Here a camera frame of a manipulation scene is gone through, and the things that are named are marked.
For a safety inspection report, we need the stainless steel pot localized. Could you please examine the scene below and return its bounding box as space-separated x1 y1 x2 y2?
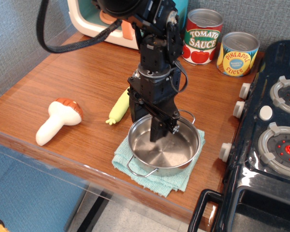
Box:
126 110 201 178

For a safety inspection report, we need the light blue folded cloth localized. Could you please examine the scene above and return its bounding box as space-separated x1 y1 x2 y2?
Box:
112 138 201 197

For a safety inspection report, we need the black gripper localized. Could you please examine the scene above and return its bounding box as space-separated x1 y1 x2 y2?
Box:
128 67 181 142

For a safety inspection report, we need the tomato sauce can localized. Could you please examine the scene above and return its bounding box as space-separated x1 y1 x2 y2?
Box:
182 8 224 64

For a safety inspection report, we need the teal toy microwave oven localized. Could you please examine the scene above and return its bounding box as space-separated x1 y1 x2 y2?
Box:
67 0 189 50

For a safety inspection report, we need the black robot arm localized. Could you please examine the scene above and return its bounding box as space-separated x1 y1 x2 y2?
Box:
93 0 184 142

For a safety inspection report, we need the black toy stove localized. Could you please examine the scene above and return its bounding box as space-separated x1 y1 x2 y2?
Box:
188 40 290 232

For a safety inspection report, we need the white brown toy mushroom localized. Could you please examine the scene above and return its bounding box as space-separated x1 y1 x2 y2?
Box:
35 98 84 146

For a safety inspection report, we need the black braided cable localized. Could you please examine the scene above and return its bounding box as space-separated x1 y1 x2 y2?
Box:
36 0 123 54

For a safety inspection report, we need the pineapple slices can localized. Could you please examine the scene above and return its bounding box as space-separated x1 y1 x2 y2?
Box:
217 31 260 77

